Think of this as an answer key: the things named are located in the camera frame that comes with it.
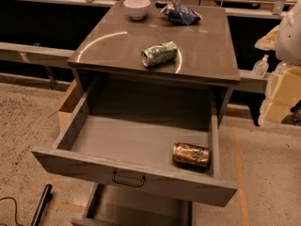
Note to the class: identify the grey cabinet with counter top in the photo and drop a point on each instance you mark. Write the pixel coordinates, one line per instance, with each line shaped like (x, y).
(205, 50)

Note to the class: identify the cardboard box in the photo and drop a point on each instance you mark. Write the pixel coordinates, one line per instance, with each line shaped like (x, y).
(66, 104)

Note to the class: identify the black drawer handle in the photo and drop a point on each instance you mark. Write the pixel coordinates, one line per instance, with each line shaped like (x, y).
(125, 180)

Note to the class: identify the grey open lower drawer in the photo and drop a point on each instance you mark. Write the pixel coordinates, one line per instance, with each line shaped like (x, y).
(115, 206)

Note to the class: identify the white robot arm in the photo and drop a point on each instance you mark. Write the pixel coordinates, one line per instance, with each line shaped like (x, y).
(288, 43)

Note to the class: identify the grey open top drawer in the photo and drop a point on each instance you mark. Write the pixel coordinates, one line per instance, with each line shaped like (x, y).
(131, 127)

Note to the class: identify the clear sanitizer bottle right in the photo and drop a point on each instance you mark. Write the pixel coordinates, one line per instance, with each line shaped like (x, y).
(280, 67)

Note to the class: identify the orange soda can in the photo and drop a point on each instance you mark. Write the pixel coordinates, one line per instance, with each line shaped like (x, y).
(191, 154)

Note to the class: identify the grey metal rail shelf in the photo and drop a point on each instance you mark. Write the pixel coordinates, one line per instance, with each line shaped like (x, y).
(37, 55)

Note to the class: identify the blue chip bag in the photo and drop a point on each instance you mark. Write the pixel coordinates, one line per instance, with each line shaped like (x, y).
(180, 15)

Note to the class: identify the clear sanitizer bottle left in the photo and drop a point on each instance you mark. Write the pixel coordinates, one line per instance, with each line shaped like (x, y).
(260, 68)

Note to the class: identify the grey open drawer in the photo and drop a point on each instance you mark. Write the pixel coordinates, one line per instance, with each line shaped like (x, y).
(115, 206)
(131, 127)

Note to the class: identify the green soda can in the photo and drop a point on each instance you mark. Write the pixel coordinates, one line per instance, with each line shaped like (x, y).
(159, 54)

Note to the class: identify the clear sanitizer bottle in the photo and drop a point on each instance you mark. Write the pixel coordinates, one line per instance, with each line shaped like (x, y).
(280, 67)
(260, 68)

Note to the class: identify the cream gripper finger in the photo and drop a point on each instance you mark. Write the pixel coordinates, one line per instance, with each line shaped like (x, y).
(283, 92)
(268, 42)

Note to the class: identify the white ceramic bowl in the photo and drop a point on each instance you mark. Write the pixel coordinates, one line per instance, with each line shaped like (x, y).
(137, 9)

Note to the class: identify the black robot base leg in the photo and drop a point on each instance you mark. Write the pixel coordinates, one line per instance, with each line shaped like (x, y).
(45, 197)

